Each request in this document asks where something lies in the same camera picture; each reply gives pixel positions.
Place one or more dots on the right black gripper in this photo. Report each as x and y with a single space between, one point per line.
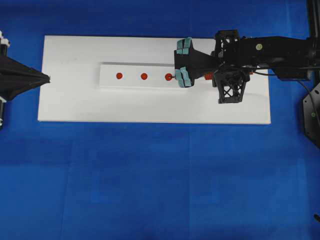
229 65

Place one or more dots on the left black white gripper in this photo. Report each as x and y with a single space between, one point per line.
10 88

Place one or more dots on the red handled soldering iron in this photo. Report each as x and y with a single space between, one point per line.
209 76

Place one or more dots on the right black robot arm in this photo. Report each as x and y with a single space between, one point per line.
288 58

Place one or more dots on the right red dot mark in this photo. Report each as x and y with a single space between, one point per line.
168 77

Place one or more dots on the red dot mark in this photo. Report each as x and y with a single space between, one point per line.
144 76
119 75
168 77

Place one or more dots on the middle red dot mark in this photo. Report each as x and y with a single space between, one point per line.
144 76

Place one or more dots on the left red dot mark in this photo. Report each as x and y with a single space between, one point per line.
119 75

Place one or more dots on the small white raised block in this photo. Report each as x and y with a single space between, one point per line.
132 76

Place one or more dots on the large white foam board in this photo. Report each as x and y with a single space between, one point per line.
74 93

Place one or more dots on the black object at right edge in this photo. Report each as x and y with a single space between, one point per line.
316 217

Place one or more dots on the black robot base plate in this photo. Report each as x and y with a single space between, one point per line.
311 113

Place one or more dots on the black aluminium frame post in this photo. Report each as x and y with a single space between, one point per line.
313 12

